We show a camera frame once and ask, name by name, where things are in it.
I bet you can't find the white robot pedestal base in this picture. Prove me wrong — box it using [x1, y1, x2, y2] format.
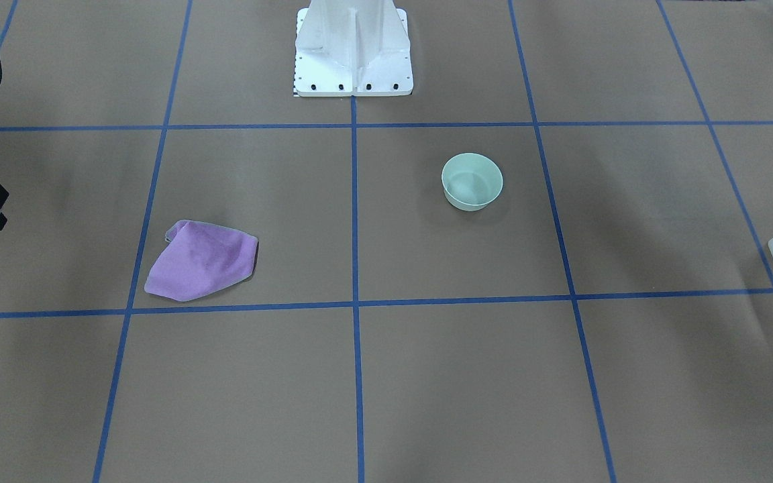
[293, 1, 414, 97]

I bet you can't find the mint green bowl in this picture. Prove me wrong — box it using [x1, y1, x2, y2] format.
[440, 153, 504, 212]

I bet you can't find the purple microfiber cloth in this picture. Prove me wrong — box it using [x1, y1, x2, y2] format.
[144, 219, 260, 303]

